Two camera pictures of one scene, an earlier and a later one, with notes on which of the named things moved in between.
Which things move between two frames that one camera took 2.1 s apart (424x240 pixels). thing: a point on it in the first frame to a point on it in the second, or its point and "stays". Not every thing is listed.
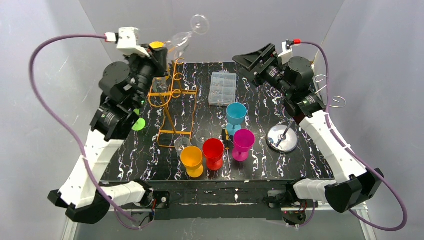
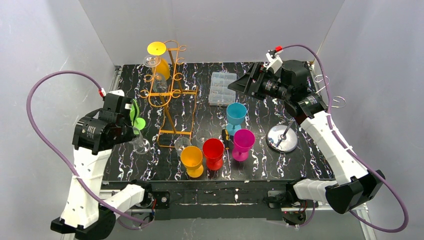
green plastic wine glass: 140,124 stays
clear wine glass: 199,25 to 140,146
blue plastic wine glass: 236,113 stays
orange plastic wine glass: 191,158 stays
